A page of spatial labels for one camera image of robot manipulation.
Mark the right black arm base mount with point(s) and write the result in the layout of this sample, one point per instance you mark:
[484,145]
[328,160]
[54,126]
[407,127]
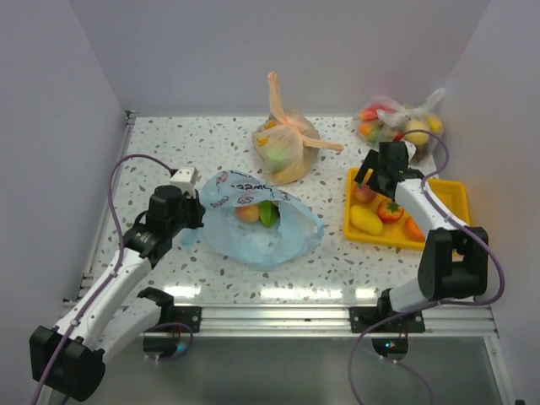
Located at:
[382,319]

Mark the red apple with stem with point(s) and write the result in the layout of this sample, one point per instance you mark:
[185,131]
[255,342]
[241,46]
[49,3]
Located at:
[362,192]

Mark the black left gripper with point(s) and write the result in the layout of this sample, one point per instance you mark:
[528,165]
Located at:
[198,211]

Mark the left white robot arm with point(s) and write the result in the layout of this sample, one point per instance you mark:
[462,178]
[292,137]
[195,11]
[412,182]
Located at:
[71,357]

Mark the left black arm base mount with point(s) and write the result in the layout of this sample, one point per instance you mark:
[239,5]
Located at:
[172,336]

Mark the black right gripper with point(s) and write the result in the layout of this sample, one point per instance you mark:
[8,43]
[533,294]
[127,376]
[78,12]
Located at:
[371,161]

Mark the orange round fruit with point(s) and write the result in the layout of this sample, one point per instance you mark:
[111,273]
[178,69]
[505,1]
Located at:
[248,214]

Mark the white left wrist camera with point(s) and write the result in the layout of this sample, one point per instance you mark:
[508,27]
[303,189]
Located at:
[185,179]

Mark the clear plastic bag of fruit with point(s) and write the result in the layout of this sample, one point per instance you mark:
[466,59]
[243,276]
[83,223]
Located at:
[382,119]

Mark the light blue printed plastic bag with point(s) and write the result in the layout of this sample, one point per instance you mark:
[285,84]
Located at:
[297,232]

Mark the aluminium front rail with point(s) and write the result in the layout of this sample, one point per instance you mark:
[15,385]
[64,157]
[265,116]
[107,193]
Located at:
[332,321]

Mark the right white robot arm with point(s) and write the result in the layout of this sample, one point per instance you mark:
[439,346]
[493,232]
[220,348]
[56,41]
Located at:
[454,262]

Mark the orange carrot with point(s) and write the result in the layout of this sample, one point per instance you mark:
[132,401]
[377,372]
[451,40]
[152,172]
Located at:
[412,231]

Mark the orange banana-print plastic bag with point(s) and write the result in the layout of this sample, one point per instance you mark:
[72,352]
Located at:
[287,143]

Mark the green fruit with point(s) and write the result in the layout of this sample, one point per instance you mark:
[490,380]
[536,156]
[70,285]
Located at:
[268,213]

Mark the yellow plastic tray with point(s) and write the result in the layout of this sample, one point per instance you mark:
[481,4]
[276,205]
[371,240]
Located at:
[397,234]

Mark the red strawberry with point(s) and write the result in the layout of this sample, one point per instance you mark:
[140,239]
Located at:
[389,212]

